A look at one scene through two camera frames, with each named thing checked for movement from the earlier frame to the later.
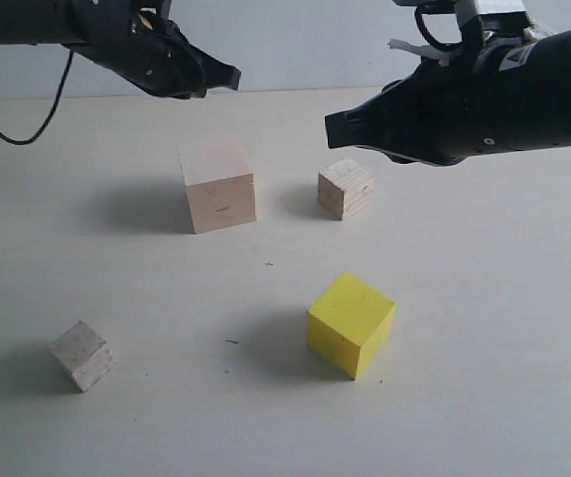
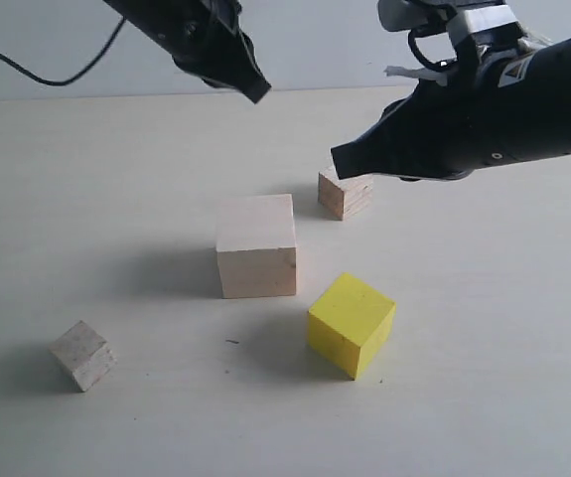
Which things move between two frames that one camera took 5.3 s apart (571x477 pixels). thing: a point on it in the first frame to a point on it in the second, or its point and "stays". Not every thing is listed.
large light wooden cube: (219, 184) to (256, 245)
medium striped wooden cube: (345, 188) stays
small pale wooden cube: (84, 355) stays
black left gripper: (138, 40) to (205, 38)
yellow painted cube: (348, 323) stays
